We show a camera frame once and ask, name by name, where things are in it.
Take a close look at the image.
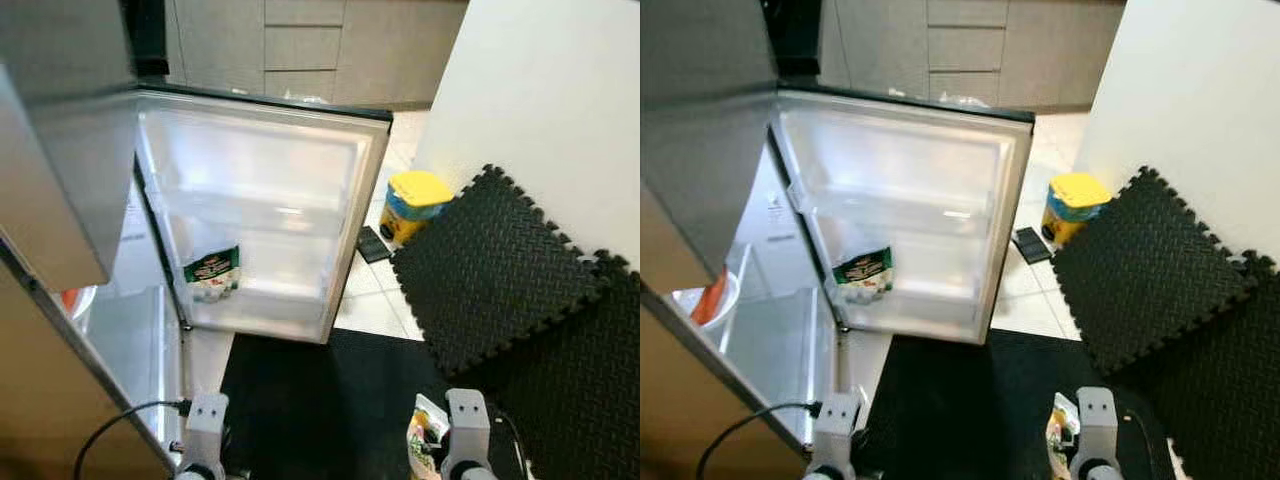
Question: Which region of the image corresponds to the mango juice carton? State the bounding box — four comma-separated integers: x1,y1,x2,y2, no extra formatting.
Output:
1045,393,1083,480
407,393,451,480

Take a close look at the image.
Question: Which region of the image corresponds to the silver fridge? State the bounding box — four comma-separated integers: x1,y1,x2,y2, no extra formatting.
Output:
640,0,891,451
0,0,236,476

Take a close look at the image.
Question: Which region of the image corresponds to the fridge door with white shelves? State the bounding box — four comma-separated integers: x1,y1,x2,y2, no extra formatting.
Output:
775,85,1036,346
135,85,393,344

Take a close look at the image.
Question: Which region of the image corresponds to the black foam puzzle mat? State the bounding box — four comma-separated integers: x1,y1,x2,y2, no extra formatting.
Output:
1050,167,1259,378
390,165,613,378
470,250,641,480
1120,250,1280,480

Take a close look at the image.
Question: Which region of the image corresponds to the brown wooden panel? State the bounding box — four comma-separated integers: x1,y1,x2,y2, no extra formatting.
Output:
0,240,176,480
640,185,811,480

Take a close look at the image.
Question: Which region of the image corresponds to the green and white packet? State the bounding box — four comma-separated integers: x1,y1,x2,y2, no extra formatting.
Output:
183,246,242,303
832,247,895,306

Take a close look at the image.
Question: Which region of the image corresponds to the yellow tub with blue label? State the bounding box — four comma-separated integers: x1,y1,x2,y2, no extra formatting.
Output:
380,170,456,248
1040,172,1113,248

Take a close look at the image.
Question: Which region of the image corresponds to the small black foam piece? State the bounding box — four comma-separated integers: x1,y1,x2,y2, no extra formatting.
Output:
357,226,393,264
1010,227,1051,265

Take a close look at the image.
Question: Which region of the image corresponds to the black floor mat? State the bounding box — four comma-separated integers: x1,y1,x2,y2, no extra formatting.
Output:
220,330,501,480
860,330,1141,480

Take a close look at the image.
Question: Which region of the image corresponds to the grey kitchen cabinet with drawers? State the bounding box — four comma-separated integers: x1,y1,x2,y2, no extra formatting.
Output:
825,0,1128,113
165,0,471,109

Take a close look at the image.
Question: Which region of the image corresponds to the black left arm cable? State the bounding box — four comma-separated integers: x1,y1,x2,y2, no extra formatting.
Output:
695,402,823,480
75,400,193,480

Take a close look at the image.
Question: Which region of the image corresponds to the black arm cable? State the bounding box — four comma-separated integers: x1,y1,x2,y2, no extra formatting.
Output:
75,400,193,480
695,402,823,480
490,410,531,480
1118,408,1153,473

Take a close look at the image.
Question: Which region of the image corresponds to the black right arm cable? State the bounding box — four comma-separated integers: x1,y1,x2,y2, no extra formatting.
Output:
1118,408,1153,473
490,410,531,480

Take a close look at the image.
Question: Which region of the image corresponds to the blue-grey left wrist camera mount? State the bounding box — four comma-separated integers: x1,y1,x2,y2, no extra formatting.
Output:
812,393,863,471
185,393,231,471

